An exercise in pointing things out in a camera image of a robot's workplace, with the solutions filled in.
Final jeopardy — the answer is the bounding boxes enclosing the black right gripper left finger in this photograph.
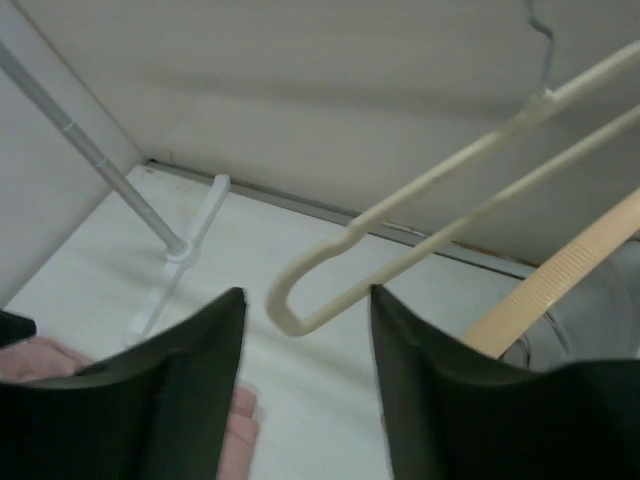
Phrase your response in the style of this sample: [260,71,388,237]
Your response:
[1,287,246,479]

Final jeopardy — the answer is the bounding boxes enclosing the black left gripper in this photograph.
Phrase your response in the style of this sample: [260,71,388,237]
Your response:
[0,311,37,348]

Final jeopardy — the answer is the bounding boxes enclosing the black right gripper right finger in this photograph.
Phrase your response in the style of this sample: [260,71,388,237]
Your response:
[369,286,639,479]

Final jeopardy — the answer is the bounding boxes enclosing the pink trousers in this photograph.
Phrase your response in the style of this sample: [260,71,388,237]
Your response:
[1,336,260,479]

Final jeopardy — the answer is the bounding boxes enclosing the tan wooden hanger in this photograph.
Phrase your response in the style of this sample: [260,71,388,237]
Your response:
[461,190,639,358]

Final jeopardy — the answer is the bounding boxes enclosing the white clothes rack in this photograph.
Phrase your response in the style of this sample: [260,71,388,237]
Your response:
[1,46,231,347]

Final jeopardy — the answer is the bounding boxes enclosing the grey hanging garment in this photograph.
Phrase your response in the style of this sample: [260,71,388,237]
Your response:
[500,239,639,371]

